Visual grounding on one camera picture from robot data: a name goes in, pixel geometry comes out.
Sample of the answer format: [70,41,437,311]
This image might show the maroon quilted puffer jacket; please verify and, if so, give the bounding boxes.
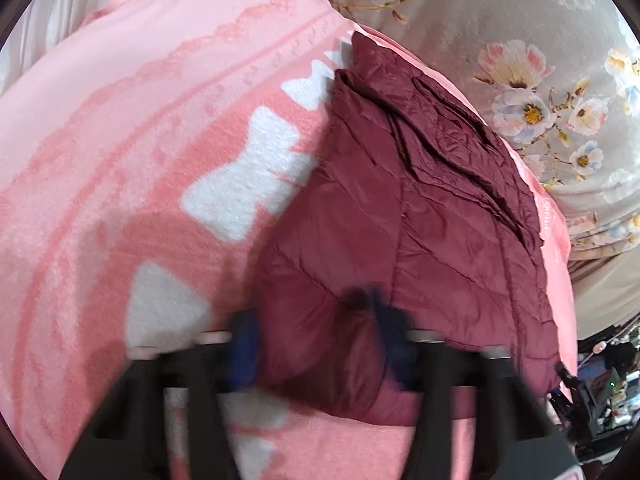
[253,34,560,426]

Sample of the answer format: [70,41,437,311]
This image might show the grey floral bed sheet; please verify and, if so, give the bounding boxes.
[329,0,639,260]

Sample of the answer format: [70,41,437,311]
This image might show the silver satin curtain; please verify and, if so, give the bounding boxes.
[1,0,110,91]

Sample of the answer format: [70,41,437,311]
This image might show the beige fabric bed side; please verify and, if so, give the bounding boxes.
[568,247,640,339]

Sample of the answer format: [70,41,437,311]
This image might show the pink fleece blanket white bows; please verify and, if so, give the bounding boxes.
[0,0,580,480]

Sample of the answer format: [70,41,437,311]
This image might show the cluttered dark equipment pile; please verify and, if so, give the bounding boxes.
[549,316,639,464]

